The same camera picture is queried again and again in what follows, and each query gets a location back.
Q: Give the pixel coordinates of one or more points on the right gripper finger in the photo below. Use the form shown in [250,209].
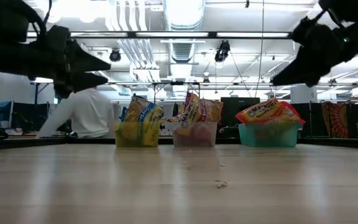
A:
[294,74]

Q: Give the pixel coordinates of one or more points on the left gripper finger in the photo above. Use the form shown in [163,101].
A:
[85,81]
[89,62]

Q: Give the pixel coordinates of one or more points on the orange Maruchan noodle pack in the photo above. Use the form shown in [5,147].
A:
[259,113]

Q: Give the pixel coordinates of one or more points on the red Maruchan noodle pack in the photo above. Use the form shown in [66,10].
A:
[211,110]
[190,112]

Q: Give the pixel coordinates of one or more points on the black ceiling spotlight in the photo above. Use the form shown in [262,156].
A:
[222,51]
[115,55]

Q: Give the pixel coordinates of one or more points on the person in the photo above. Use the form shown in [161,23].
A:
[89,113]

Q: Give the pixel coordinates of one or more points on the blue monitor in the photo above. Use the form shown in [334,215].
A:
[3,110]

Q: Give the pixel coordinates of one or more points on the black partition panel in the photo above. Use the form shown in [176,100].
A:
[30,115]

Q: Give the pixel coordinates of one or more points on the patterned tapestry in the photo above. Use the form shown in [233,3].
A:
[336,119]

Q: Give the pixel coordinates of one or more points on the black monitor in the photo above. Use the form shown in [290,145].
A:
[238,109]

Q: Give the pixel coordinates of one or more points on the green plastic container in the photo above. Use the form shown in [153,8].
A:
[269,137]

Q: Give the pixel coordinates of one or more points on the yellow plastic container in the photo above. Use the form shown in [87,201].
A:
[135,138]

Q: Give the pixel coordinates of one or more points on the black ceiling light track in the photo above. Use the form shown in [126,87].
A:
[172,35]

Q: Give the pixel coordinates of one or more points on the ceiling air vent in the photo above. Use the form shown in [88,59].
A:
[182,51]

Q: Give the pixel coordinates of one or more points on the clear plastic container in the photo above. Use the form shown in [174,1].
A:
[197,137]

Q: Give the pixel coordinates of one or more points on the small noodle crumb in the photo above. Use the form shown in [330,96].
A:
[221,184]

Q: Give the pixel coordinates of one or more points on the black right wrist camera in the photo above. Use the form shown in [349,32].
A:
[301,29]

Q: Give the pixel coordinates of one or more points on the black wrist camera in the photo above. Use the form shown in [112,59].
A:
[57,39]
[301,29]

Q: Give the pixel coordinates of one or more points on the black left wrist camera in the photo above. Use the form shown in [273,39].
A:
[57,39]

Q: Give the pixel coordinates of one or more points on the black partition wall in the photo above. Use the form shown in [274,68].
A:
[309,118]

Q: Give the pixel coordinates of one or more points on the black aluminium extrusion frame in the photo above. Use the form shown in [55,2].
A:
[26,143]

